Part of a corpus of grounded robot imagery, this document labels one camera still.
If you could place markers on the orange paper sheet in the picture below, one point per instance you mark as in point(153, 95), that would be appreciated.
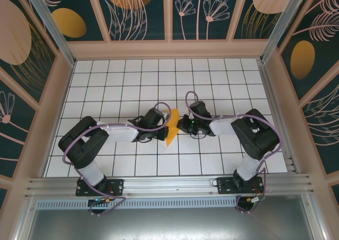
point(173, 126)

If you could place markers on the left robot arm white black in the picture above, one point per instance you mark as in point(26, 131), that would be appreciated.
point(84, 144)

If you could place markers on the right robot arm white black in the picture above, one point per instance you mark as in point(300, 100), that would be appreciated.
point(257, 136)

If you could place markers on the grey metal sheet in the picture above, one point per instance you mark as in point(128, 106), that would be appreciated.
point(172, 224)

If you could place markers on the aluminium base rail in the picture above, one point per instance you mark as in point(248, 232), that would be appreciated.
point(169, 184)

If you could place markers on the aluminium side rail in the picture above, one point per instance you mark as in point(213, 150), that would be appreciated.
point(275, 113)

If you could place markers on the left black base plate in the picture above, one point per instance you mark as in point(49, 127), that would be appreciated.
point(116, 187)

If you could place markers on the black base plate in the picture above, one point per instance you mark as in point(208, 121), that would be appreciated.
point(116, 187)
point(225, 187)

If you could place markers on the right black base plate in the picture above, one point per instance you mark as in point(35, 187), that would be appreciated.
point(225, 187)

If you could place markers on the aluminium corner post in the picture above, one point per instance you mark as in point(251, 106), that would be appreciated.
point(53, 30)
point(283, 20)

